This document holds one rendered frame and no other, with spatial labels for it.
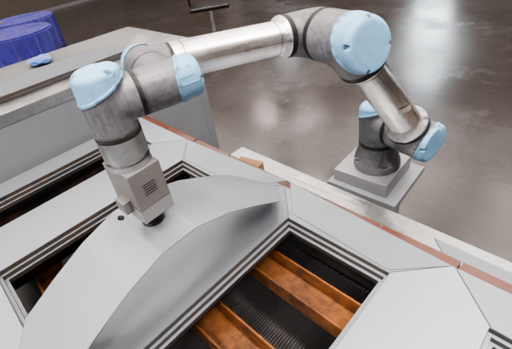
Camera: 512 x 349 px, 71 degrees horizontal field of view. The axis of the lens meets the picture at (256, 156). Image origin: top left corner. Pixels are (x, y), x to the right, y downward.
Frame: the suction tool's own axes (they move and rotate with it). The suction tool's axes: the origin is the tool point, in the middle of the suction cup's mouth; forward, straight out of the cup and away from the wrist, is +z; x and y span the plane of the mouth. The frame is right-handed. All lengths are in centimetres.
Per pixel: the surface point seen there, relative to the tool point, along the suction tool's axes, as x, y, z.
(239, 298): 15.6, -2.1, 45.8
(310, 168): 138, -65, 101
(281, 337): 14, 15, 46
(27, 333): -26.7, -6.7, 9.2
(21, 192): -11, -69, 17
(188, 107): 65, -79, 24
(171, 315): -6.8, 7.5, 15.7
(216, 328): 1.5, 6.7, 32.6
